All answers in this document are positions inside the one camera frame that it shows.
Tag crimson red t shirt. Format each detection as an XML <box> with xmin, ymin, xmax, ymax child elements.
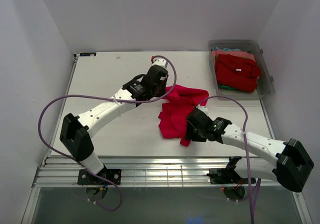
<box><xmin>158</xmin><ymin>85</ymin><xmax>209</xmax><ymax>147</ymax></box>

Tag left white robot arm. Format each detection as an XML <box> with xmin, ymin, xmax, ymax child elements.
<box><xmin>59</xmin><ymin>63</ymin><xmax>168</xmax><ymax>184</ymax></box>

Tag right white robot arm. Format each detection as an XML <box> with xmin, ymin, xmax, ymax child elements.
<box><xmin>185</xmin><ymin>107</ymin><xmax>314</xmax><ymax>193</ymax></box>

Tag green shirt in bin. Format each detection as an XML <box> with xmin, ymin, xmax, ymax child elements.
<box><xmin>218</xmin><ymin>84</ymin><xmax>237</xmax><ymax>91</ymax></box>

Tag folded red shirt in bin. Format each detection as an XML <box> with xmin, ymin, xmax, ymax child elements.
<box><xmin>214</xmin><ymin>54</ymin><xmax>261</xmax><ymax>93</ymax></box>

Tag clear plastic bin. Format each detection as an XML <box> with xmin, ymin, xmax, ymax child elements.
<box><xmin>207</xmin><ymin>39</ymin><xmax>275</xmax><ymax>100</ymax></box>

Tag light blue shirt in bin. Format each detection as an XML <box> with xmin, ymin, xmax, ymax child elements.
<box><xmin>214</xmin><ymin>46</ymin><xmax>242</xmax><ymax>52</ymax></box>

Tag blue label sticker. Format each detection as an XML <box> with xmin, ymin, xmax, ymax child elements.
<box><xmin>79</xmin><ymin>52</ymin><xmax>97</xmax><ymax>57</ymax></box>

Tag pink shirt in bin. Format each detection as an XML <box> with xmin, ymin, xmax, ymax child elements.
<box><xmin>211</xmin><ymin>49</ymin><xmax>255</xmax><ymax>61</ymax></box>

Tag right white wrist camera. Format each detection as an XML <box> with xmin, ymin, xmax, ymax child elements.
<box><xmin>196</xmin><ymin>105</ymin><xmax>209</xmax><ymax>116</ymax></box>

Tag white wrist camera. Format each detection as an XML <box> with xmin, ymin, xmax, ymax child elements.
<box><xmin>196</xmin><ymin>105</ymin><xmax>209</xmax><ymax>116</ymax></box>
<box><xmin>151</xmin><ymin>56</ymin><xmax>168</xmax><ymax>69</ymax></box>

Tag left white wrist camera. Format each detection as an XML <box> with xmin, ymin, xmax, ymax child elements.
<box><xmin>151</xmin><ymin>56</ymin><xmax>168</xmax><ymax>69</ymax></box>

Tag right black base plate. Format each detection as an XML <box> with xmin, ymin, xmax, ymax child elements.
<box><xmin>206</xmin><ymin>168</ymin><xmax>249</xmax><ymax>184</ymax></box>

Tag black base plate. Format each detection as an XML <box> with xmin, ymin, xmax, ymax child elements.
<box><xmin>206</xmin><ymin>168</ymin><xmax>249</xmax><ymax>184</ymax></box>
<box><xmin>77</xmin><ymin>168</ymin><xmax>122</xmax><ymax>185</ymax></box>

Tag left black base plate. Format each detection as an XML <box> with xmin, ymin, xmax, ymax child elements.
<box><xmin>77</xmin><ymin>168</ymin><xmax>122</xmax><ymax>185</ymax></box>

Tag aluminium frame rails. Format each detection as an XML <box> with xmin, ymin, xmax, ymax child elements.
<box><xmin>32</xmin><ymin>156</ymin><xmax>301</xmax><ymax>189</ymax></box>

